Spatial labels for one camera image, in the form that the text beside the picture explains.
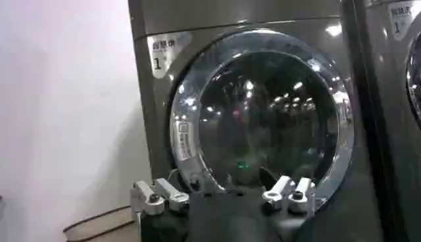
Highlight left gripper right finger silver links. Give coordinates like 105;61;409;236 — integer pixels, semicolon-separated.
259;167;317;215

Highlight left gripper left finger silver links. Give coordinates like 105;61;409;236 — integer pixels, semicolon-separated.
130;177;191;217

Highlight white sticker on door rim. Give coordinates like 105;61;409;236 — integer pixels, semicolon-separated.
176;119;199;162

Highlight round glass dryer door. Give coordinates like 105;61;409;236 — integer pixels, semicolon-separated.
405;31;421;131
168;28;356;212

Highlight grey dryer with numbered label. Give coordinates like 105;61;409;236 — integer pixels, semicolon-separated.
341;0;421;242
127;0;385;242

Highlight white numbered dryer label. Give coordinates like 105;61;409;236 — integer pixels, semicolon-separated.
147;31;193;80
387;0;421;42

